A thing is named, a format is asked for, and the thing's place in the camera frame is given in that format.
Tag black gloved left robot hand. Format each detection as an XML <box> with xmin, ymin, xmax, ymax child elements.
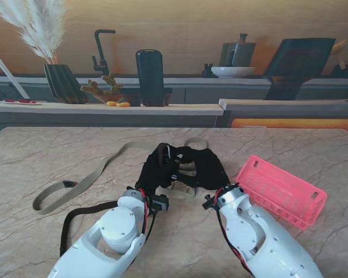
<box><xmin>135</xmin><ymin>142</ymin><xmax>183</xmax><ymax>198</ymax></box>

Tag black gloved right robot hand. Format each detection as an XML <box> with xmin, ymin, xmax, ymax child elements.
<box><xmin>176</xmin><ymin>146</ymin><xmax>231</xmax><ymax>192</ymax></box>

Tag dark brown woven belt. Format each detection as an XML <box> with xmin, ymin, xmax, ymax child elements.
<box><xmin>59</xmin><ymin>142</ymin><xmax>175</xmax><ymax>257</ymax></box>

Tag beige woven belt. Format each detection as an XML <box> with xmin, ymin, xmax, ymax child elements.
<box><xmin>31</xmin><ymin>137</ymin><xmax>210</xmax><ymax>215</ymax></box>

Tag pink plastic storage basket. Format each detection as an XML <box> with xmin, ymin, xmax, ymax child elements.
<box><xmin>236</xmin><ymin>155</ymin><xmax>328</xmax><ymax>231</ymax></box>

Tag yellow lemons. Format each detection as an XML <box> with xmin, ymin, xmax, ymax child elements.
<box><xmin>105</xmin><ymin>100</ymin><xmax>132</xmax><ymax>108</ymax></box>

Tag tall black appliance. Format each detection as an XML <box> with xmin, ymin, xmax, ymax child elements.
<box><xmin>120</xmin><ymin>49</ymin><xmax>173</xmax><ymax>107</ymax></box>

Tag green cactus plant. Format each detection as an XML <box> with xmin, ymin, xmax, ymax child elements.
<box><xmin>79</xmin><ymin>71</ymin><xmax>124</xmax><ymax>104</ymax></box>

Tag white speckled bowl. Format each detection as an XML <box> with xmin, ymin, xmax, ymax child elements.
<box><xmin>210</xmin><ymin>66</ymin><xmax>256</xmax><ymax>79</ymax></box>

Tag grey lidded pot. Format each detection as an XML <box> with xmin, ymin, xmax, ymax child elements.
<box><xmin>219</xmin><ymin>33</ymin><xmax>257</xmax><ymax>68</ymax></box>

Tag dark ribbed vase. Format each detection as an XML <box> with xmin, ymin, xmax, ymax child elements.
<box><xmin>43</xmin><ymin>64</ymin><xmax>89</xmax><ymax>105</ymax></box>

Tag black kitchen faucet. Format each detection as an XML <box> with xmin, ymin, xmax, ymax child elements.
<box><xmin>92</xmin><ymin>29</ymin><xmax>117</xmax><ymax>77</ymax></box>

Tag dark angular stand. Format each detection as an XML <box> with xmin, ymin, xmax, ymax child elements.
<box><xmin>262</xmin><ymin>38</ymin><xmax>336</xmax><ymax>101</ymax></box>

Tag plate with red food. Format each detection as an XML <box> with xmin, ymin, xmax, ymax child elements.
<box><xmin>0</xmin><ymin>98</ymin><xmax>43</xmax><ymax>106</ymax></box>

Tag white leaning board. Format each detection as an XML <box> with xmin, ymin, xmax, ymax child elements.
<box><xmin>0</xmin><ymin>58</ymin><xmax>31</xmax><ymax>100</ymax></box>

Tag white pampas grass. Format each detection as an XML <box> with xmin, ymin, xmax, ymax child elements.
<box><xmin>0</xmin><ymin>0</ymin><xmax>69</xmax><ymax>65</ymax></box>

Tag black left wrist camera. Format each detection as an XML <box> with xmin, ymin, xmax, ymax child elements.
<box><xmin>149</xmin><ymin>194</ymin><xmax>170</xmax><ymax>216</ymax></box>

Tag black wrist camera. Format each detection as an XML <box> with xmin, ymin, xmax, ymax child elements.
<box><xmin>149</xmin><ymin>194</ymin><xmax>170</xmax><ymax>216</ymax></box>
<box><xmin>201</xmin><ymin>194</ymin><xmax>220</xmax><ymax>211</ymax></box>

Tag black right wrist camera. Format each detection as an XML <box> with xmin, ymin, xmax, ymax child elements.
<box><xmin>201</xmin><ymin>194</ymin><xmax>220</xmax><ymax>211</ymax></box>

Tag red black cable bundle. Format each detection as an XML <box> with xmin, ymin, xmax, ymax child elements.
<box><xmin>216</xmin><ymin>196</ymin><xmax>252</xmax><ymax>272</ymax></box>
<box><xmin>137</xmin><ymin>187</ymin><xmax>158</xmax><ymax>242</ymax></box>

